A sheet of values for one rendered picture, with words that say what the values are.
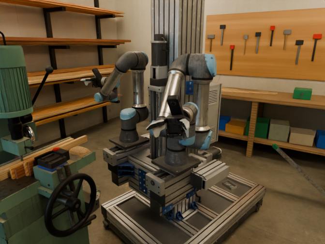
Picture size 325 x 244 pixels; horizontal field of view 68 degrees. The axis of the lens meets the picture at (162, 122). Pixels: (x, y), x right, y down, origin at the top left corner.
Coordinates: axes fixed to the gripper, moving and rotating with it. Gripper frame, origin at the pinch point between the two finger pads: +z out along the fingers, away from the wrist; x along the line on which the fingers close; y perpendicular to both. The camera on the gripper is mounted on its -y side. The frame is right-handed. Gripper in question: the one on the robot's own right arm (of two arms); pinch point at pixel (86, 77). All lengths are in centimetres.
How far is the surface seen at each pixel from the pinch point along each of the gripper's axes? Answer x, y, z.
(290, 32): 244, -9, -133
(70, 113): 62, 79, 128
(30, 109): -84, -9, -58
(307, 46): 243, 8, -155
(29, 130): -80, 7, -41
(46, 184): -95, 22, -71
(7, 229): -114, 33, -68
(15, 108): -91, -13, -58
